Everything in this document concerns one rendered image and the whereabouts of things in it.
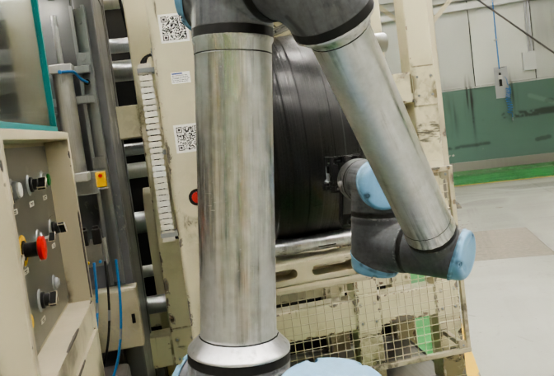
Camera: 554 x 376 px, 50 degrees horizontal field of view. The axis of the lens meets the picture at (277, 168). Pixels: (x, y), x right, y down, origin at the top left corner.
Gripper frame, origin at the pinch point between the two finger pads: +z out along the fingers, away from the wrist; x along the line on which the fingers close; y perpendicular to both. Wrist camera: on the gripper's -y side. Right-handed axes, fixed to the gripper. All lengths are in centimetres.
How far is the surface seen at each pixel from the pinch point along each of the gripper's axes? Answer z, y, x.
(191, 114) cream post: 19.1, 21.3, 31.1
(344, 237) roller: 11.9, -15.9, -4.7
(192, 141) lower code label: 19.1, 14.1, 31.8
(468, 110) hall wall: 821, 11, -472
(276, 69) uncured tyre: 4.9, 29.3, 9.7
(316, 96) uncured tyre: 0.7, 21.6, 1.5
